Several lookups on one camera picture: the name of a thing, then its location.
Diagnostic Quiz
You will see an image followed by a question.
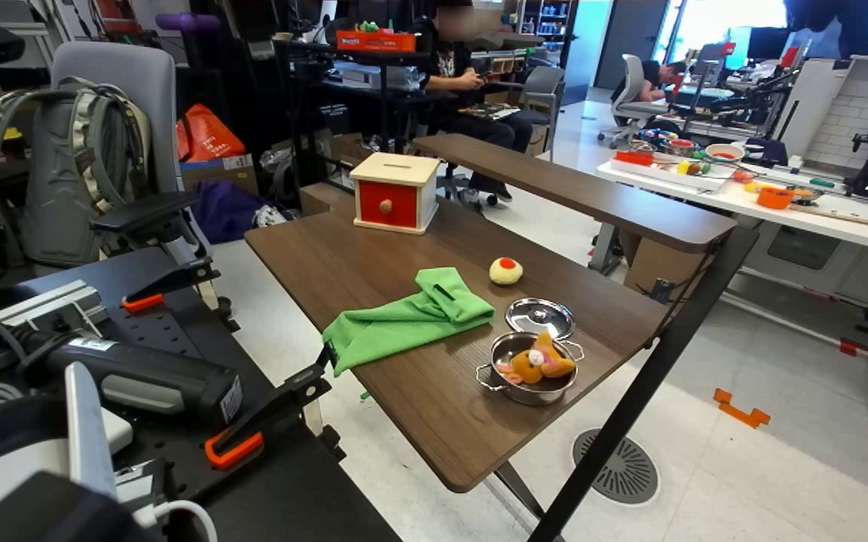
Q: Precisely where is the grey office chair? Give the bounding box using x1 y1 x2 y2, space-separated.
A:
50 40 205 252

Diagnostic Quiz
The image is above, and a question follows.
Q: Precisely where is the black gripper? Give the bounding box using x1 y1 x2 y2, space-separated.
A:
50 334 247 425

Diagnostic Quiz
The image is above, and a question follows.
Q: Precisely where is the orange bracket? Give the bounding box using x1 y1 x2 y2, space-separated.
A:
710 387 775 435

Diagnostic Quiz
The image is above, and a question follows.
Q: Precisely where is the black perforated mounting table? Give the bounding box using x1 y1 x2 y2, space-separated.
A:
10 245 398 542

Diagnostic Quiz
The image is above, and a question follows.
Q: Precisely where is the white cable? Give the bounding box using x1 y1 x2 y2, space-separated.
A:
131 496 221 542

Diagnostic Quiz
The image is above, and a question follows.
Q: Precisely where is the round floor drain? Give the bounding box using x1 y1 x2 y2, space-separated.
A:
570 428 661 509

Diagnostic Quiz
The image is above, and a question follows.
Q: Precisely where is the grey mesh chair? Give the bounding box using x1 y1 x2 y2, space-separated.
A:
609 50 677 144

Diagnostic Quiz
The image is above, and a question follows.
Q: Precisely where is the white work table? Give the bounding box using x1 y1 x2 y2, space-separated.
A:
597 149 868 252

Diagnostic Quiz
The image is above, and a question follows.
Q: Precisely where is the silver pot lid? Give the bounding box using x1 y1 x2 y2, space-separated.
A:
502 294 579 344

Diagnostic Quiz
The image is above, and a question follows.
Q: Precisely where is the dark blue bag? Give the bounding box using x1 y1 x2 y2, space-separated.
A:
190 178 265 246

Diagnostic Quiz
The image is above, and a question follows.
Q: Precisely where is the red storage box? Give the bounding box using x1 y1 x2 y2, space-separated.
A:
335 27 422 59

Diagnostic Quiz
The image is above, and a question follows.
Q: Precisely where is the silver metal pot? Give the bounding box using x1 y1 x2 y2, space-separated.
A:
473 331 589 407

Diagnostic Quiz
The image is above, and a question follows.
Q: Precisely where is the cardboard box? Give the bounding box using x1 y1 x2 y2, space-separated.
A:
622 234 708 303

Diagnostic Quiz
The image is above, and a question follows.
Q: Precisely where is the orange plush toy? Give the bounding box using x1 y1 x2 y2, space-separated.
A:
498 334 579 389

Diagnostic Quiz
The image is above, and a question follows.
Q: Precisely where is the black table leg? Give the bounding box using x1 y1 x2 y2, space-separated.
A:
528 224 763 542

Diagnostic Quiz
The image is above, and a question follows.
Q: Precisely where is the orange bag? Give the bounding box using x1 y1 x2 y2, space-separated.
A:
172 103 250 165

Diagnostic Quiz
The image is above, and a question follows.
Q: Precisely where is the grey backpack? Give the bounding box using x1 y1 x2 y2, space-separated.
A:
0 80 158 268

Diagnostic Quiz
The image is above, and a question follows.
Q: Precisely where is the black clamp with orange handle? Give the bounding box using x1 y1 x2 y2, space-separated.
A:
118 259 223 319
202 344 340 476

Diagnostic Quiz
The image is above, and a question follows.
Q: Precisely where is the green towel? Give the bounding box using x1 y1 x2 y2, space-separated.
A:
320 264 498 377

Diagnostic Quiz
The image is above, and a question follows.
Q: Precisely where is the seated person in black shirt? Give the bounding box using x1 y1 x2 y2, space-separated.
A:
414 0 538 153

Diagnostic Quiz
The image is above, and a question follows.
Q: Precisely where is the wooden box with red drawer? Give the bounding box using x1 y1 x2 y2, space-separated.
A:
347 151 444 234

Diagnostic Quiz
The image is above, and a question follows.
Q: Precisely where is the aluminium rail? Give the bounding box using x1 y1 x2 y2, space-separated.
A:
0 281 105 366

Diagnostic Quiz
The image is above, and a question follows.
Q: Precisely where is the yellow and red toy fruit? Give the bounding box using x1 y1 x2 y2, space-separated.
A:
486 252 528 288

